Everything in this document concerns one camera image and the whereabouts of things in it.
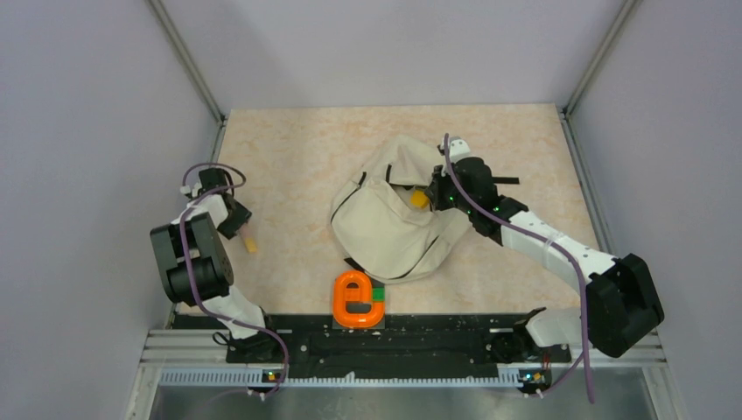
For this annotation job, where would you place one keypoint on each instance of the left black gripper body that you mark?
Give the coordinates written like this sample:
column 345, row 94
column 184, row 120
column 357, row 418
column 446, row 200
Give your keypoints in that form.
column 234, row 222

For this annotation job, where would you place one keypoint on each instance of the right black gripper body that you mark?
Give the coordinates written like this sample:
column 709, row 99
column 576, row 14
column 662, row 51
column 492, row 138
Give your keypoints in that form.
column 443, row 196

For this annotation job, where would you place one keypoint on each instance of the yellow eraser block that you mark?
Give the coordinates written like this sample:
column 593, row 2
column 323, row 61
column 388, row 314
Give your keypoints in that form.
column 418, row 199

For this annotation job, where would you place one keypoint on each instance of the cream canvas student bag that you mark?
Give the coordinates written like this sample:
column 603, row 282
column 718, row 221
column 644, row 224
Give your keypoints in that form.
column 380, row 232

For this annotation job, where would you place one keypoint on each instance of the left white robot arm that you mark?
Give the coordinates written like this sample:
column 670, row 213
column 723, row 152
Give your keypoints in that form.
column 192, row 262

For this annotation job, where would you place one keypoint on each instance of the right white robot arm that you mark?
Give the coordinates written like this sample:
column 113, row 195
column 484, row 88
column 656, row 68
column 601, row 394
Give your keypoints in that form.
column 619, row 304

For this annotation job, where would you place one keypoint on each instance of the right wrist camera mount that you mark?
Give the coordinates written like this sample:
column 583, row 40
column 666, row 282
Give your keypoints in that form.
column 456, row 148

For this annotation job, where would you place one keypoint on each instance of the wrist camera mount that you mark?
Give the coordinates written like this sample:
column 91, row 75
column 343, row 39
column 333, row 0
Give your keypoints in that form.
column 456, row 148
column 192, row 192

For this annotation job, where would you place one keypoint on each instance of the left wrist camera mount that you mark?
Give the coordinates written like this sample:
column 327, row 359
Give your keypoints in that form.
column 192, row 192

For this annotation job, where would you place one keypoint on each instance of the orange ring toy on bricks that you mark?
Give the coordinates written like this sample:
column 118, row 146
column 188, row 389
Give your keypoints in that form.
column 358, row 302

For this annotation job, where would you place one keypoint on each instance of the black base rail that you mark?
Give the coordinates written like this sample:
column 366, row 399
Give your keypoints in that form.
column 404, row 347

